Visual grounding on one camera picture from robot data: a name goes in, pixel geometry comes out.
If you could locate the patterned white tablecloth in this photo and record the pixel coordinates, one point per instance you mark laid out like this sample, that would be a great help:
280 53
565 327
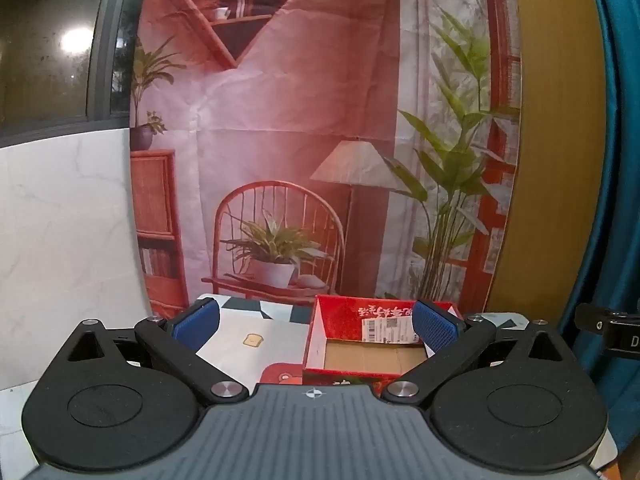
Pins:
250 357

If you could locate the red cardboard box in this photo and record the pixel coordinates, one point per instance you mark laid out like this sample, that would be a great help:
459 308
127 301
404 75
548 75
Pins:
340 320

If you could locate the yellow wooden panel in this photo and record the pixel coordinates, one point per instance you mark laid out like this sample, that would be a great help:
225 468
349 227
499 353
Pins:
555 160

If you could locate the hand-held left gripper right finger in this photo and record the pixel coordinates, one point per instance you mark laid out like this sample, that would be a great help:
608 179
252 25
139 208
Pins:
434 329

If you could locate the dark glass window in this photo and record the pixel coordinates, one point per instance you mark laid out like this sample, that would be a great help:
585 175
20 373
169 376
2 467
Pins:
40 60

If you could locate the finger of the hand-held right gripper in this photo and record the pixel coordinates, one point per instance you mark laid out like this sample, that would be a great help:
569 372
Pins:
592 322

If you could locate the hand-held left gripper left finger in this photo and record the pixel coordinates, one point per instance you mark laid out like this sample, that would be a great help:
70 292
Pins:
197 322

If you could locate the printed room scene wall cloth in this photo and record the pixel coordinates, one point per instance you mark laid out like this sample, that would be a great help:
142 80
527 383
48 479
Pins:
275 110

